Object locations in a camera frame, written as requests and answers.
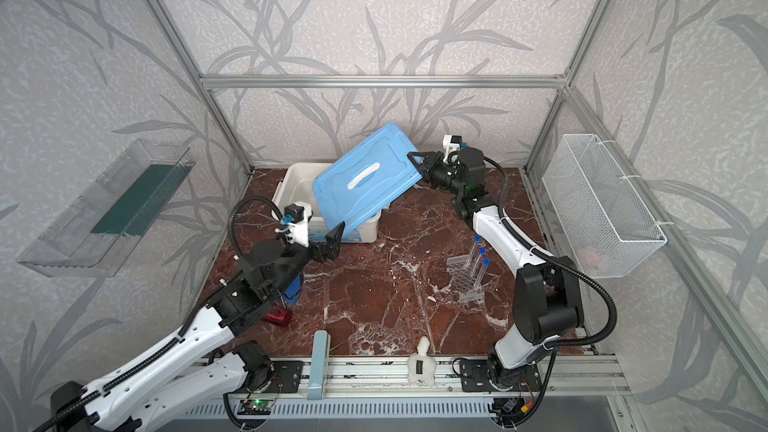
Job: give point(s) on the clear test tube rack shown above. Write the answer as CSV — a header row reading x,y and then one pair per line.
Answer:
x,y
461,282

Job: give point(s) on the light blue rectangular bar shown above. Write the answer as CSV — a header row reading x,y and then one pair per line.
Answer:
x,y
318,365

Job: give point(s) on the pink object in basket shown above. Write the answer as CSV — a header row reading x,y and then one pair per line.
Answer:
x,y
590,258

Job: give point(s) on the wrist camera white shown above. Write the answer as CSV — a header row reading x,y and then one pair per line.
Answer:
x,y
297,222
452,143

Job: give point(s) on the white wire mesh basket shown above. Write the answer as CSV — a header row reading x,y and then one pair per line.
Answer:
x,y
597,205

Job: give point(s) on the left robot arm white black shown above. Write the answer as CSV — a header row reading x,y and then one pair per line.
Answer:
x,y
155,388

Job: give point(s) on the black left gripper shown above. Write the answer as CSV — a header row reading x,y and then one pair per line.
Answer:
x,y
317,249

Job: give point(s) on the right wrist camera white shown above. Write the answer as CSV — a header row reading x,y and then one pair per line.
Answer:
x,y
452,143

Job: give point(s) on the blue garden trowel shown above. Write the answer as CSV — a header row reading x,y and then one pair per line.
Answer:
x,y
293,292

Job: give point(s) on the red cylindrical tool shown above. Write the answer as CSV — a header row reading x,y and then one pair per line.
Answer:
x,y
279,316

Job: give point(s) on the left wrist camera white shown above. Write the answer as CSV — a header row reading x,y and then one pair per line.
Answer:
x,y
297,222

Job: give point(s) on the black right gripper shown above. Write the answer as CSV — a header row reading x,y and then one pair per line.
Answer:
x,y
438,168

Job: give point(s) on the clear wall shelf green liner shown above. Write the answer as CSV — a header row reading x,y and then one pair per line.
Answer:
x,y
95,235

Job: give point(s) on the blue capped test tube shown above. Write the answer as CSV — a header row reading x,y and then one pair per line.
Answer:
x,y
474,252
477,265
485,273

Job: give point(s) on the white plastic wash bottle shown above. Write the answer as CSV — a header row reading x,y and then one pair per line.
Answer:
x,y
420,366

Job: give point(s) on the blue plastic bin lid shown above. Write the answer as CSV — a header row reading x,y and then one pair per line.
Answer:
x,y
366,179

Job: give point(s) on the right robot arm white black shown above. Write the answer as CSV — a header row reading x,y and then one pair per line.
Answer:
x,y
547,303

